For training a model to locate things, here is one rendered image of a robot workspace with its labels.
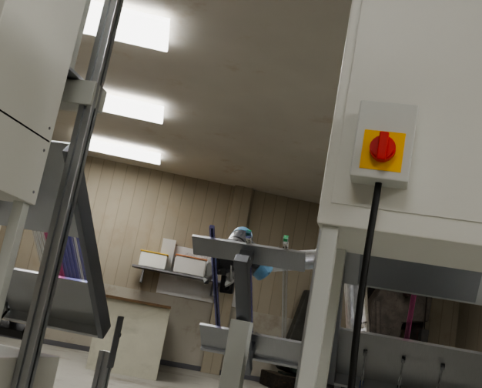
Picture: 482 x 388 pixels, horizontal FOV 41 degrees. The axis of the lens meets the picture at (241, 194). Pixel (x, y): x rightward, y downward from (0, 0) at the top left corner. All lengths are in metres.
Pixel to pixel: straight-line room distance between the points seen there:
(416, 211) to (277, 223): 10.04
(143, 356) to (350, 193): 7.11
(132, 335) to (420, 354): 6.42
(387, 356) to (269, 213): 9.26
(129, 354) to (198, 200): 3.73
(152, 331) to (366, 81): 7.10
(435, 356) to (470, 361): 0.10
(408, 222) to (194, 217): 9.91
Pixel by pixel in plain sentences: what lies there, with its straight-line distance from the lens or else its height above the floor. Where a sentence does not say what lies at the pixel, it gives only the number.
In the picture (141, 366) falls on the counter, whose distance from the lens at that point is 8.20.
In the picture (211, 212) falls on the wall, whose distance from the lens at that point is 11.05.
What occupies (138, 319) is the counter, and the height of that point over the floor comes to 0.68.
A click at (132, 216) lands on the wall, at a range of 10.99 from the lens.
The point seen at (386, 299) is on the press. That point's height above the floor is 1.64.
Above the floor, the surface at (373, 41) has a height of 1.36.
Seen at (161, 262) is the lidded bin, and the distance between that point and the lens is 10.40.
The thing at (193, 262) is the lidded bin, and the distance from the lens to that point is 10.40.
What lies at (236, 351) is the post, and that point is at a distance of 1.97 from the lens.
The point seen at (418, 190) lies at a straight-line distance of 1.19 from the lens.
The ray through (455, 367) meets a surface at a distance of 2.02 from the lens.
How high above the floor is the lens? 0.79
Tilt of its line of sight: 11 degrees up
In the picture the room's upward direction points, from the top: 10 degrees clockwise
